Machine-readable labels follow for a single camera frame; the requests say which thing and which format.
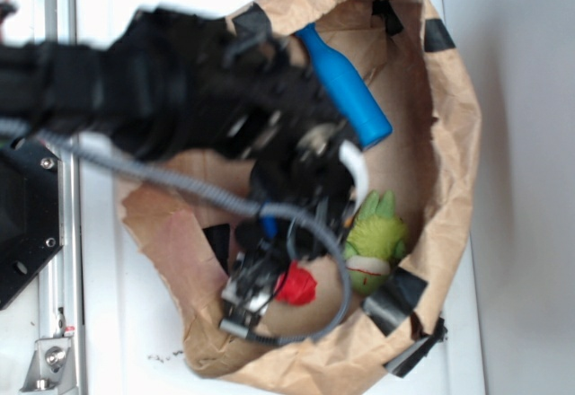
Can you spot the aluminium frame rail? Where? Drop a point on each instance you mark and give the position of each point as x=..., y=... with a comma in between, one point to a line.
x=57, y=365

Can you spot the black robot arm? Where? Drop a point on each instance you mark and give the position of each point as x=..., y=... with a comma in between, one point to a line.
x=174, y=82

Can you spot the red paper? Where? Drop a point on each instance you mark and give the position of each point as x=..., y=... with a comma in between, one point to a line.
x=296, y=286

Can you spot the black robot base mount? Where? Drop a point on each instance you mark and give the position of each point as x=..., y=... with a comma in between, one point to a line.
x=30, y=219

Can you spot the brown paper bag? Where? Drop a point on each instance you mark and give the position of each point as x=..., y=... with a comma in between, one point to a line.
x=404, y=53

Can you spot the green plush toy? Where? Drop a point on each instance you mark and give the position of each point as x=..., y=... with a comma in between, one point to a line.
x=376, y=242

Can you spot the blue plastic bottle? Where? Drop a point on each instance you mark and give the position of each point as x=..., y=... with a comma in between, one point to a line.
x=346, y=88

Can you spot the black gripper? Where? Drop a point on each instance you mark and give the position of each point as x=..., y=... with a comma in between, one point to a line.
x=285, y=122

